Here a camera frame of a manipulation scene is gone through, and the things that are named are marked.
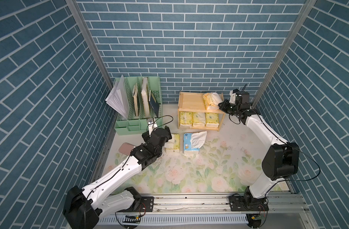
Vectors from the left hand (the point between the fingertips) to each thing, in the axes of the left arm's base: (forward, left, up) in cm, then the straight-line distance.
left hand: (164, 129), depth 78 cm
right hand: (+18, -33, +2) cm, 38 cm away
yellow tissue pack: (+20, -13, -15) cm, 28 cm away
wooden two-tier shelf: (+23, -18, -1) cm, 30 cm away
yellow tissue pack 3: (+19, -32, -15) cm, 41 cm away
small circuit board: (-38, +15, -26) cm, 49 cm away
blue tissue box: (+2, -18, -16) cm, 24 cm away
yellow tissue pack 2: (+20, -23, -15) cm, 34 cm away
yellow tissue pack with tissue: (+2, -5, -19) cm, 19 cm away
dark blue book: (+34, +11, -13) cm, 38 cm away
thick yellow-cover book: (+25, +14, +3) cm, 29 cm away
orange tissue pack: (+20, -29, +3) cm, 36 cm away
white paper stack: (+22, +31, +3) cm, 38 cm away
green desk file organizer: (+17, +23, -18) cm, 33 cm away
